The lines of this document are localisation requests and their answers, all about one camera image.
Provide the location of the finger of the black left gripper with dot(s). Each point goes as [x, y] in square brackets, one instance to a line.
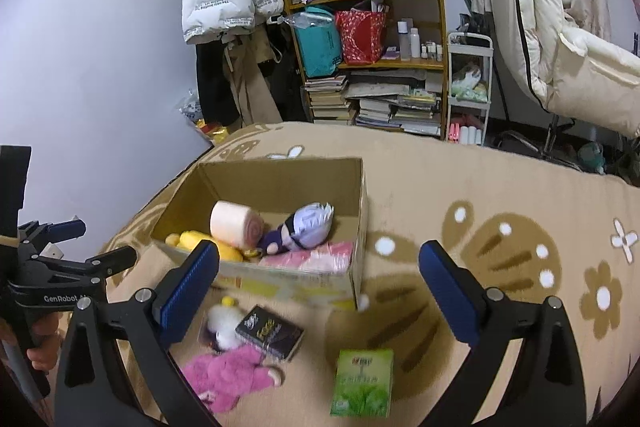
[51, 273]
[35, 236]

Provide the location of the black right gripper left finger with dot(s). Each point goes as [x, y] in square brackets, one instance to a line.
[93, 387]

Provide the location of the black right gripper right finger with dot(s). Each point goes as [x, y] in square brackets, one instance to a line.
[546, 387]

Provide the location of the pink plush toy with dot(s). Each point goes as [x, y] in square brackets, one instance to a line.
[220, 381]

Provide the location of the white fluffy plush toy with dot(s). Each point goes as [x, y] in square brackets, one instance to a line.
[222, 320]

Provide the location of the black tissue pack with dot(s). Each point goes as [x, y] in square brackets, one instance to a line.
[270, 333]

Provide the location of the green tissue pack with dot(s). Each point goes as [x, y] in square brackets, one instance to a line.
[363, 383]

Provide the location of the purple haired plush doll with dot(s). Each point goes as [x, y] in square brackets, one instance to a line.
[307, 228]

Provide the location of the pink plastic tissue pack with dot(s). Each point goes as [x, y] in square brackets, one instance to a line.
[326, 258]

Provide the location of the person's left hand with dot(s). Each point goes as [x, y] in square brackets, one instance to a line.
[45, 356]

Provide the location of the plastic bag of toys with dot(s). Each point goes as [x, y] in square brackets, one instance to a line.
[190, 108]

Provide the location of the open cardboard box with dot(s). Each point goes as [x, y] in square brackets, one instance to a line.
[270, 226]

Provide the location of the beige hanging coat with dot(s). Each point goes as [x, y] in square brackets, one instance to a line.
[249, 88]

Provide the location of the white rolling cart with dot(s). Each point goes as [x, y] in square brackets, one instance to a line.
[470, 58]

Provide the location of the stack of books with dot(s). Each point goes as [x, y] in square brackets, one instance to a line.
[403, 100]

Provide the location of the teal bag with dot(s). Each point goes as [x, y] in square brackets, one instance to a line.
[318, 41]

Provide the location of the wooden bookshelf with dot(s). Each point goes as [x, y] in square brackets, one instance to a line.
[426, 21]

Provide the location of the red patterned bag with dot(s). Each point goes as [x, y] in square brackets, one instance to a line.
[362, 36]

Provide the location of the cream reclining chair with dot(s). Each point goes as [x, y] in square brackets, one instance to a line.
[558, 53]

